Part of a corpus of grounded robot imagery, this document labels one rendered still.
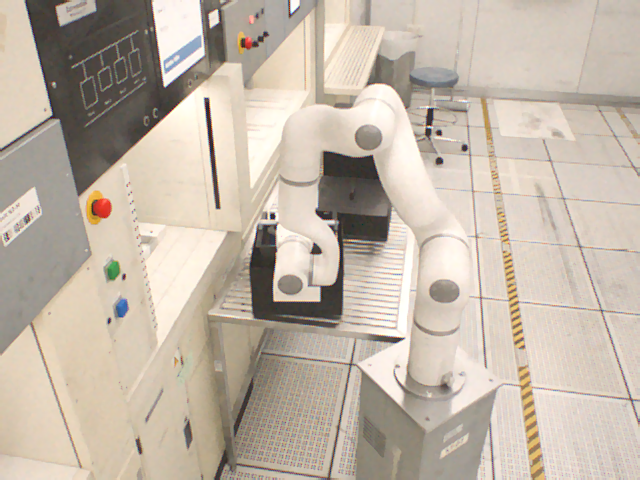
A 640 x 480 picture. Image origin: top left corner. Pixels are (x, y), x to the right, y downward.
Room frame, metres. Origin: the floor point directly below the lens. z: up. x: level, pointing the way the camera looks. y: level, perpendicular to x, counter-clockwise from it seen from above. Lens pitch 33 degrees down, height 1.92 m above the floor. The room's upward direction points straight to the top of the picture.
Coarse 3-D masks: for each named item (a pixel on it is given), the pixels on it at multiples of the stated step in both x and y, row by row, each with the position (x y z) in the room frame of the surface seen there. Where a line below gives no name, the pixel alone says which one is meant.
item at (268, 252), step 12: (276, 204) 1.50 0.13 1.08; (264, 216) 1.60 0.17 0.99; (324, 216) 1.62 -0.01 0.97; (336, 216) 1.60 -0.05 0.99; (264, 228) 1.53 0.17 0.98; (336, 228) 1.52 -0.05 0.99; (264, 240) 1.51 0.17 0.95; (264, 252) 1.43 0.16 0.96; (312, 252) 1.43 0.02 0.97; (264, 264) 1.43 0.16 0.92
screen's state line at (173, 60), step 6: (198, 36) 1.62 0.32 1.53; (192, 42) 1.57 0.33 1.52; (198, 42) 1.61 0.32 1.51; (180, 48) 1.49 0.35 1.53; (186, 48) 1.53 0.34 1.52; (192, 48) 1.57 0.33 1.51; (198, 48) 1.61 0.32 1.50; (174, 54) 1.45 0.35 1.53; (180, 54) 1.49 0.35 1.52; (186, 54) 1.53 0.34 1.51; (168, 60) 1.42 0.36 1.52; (174, 60) 1.45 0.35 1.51; (180, 60) 1.48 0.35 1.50; (168, 66) 1.41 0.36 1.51; (174, 66) 1.44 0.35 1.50; (168, 72) 1.41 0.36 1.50
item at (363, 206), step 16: (320, 192) 1.99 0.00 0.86; (336, 192) 1.99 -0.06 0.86; (352, 192) 1.94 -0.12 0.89; (368, 192) 1.99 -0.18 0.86; (384, 192) 1.99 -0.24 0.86; (320, 208) 1.87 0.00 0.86; (336, 208) 1.87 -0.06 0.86; (352, 208) 1.87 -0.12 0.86; (368, 208) 1.87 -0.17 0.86; (384, 208) 1.87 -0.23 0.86; (352, 224) 1.83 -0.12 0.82; (368, 224) 1.82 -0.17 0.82; (384, 224) 1.81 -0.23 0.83; (384, 240) 1.81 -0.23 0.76
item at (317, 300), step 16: (256, 240) 1.56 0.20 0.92; (256, 256) 1.55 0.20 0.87; (256, 272) 1.39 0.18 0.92; (272, 272) 1.39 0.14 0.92; (256, 288) 1.39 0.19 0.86; (272, 288) 1.39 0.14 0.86; (320, 288) 1.39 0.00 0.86; (336, 288) 1.39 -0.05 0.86; (256, 304) 1.39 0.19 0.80; (272, 304) 1.39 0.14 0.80; (288, 304) 1.39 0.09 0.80; (304, 304) 1.39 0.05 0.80; (320, 304) 1.39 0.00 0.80; (336, 304) 1.39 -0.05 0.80
